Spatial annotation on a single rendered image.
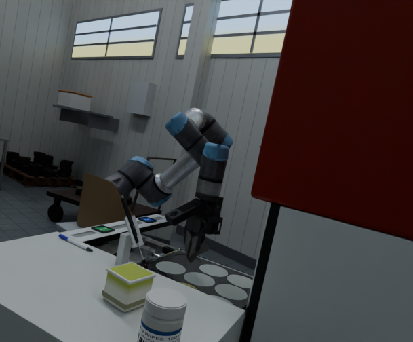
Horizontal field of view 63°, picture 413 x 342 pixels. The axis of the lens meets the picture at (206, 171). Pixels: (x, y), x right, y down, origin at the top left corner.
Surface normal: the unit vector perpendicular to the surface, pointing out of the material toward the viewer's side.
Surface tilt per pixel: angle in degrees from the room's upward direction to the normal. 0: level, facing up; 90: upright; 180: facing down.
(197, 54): 90
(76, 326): 0
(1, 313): 90
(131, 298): 90
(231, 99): 90
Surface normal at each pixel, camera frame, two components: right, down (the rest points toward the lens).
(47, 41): 0.73, 0.21
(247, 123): -0.65, -0.07
